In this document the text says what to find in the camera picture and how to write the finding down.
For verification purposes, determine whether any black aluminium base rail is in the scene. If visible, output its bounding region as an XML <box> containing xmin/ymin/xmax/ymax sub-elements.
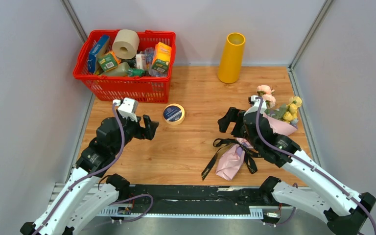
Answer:
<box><xmin>50</xmin><ymin>182</ymin><xmax>306</xmax><ymax>224</ymax></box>

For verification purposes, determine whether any pink purple wrapping paper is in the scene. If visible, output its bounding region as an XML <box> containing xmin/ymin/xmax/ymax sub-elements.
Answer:
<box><xmin>202</xmin><ymin>107</ymin><xmax>300</xmax><ymax>181</ymax></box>

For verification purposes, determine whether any black printed ribbon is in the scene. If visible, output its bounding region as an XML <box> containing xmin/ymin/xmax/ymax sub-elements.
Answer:
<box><xmin>201</xmin><ymin>138</ymin><xmax>261</xmax><ymax>181</ymax></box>

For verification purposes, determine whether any dark green packet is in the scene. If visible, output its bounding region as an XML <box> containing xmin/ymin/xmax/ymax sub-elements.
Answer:
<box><xmin>128</xmin><ymin>68</ymin><xmax>146</xmax><ymax>77</ymax></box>

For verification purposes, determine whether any white pink small carton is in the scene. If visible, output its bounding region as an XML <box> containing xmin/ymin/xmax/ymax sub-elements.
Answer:
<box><xmin>135</xmin><ymin>53</ymin><xmax>147</xmax><ymax>71</ymax></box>

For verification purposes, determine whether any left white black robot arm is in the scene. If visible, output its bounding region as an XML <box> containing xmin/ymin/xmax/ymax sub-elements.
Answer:
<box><xmin>20</xmin><ymin>115</ymin><xmax>159</xmax><ymax>235</ymax></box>

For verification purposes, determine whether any green yellow carton box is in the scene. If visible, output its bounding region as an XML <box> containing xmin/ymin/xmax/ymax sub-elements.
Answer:
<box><xmin>97</xmin><ymin>50</ymin><xmax>121</xmax><ymax>72</ymax></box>

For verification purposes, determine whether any orange yellow sponge pack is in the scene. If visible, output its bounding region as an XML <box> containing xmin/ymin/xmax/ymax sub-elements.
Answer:
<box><xmin>151</xmin><ymin>42</ymin><xmax>172</xmax><ymax>74</ymax></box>

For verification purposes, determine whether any green liquid bottle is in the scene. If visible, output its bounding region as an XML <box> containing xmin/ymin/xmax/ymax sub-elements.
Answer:
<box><xmin>101</xmin><ymin>62</ymin><xmax>130</xmax><ymax>77</ymax></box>

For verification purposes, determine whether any red plastic shopping basket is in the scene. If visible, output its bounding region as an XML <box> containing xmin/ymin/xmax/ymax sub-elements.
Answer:
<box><xmin>72</xmin><ymin>29</ymin><xmax>176</xmax><ymax>103</ymax></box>

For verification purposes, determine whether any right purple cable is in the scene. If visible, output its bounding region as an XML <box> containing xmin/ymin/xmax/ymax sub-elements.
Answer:
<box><xmin>255</xmin><ymin>97</ymin><xmax>376</xmax><ymax>235</ymax></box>

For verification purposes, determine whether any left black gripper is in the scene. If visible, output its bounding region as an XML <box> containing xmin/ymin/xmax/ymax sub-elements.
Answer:
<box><xmin>112</xmin><ymin>108</ymin><xmax>160</xmax><ymax>154</ymax></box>

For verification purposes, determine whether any blue snack box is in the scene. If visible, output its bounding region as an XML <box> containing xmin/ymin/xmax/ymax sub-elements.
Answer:
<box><xmin>87</xmin><ymin>35</ymin><xmax>110</xmax><ymax>74</ymax></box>

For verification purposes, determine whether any yellow tapered vase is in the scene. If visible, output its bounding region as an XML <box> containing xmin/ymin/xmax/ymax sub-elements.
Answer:
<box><xmin>217</xmin><ymin>32</ymin><xmax>246</xmax><ymax>84</ymax></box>

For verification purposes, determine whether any masking tape roll blue label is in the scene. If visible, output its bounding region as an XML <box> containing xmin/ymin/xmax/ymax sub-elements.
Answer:
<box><xmin>163</xmin><ymin>103</ymin><xmax>186</xmax><ymax>125</ymax></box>

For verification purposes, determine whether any pink artificial flower stem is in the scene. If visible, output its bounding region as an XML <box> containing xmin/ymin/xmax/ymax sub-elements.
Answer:
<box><xmin>257</xmin><ymin>85</ymin><xmax>276</xmax><ymax>108</ymax></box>

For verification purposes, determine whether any brown toilet paper roll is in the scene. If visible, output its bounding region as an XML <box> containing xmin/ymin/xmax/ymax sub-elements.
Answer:
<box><xmin>112</xmin><ymin>29</ymin><xmax>140</xmax><ymax>59</ymax></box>

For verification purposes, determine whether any yellow artificial flower bunch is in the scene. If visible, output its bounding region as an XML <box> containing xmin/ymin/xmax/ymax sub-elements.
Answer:
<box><xmin>265</xmin><ymin>96</ymin><xmax>303</xmax><ymax>126</ymax></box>

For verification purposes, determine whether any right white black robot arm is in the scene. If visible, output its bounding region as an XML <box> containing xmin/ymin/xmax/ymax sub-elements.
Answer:
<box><xmin>217</xmin><ymin>107</ymin><xmax>376</xmax><ymax>235</ymax></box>

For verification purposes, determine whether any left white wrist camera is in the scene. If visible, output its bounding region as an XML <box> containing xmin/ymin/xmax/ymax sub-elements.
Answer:
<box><xmin>113</xmin><ymin>97</ymin><xmax>139</xmax><ymax>122</ymax></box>

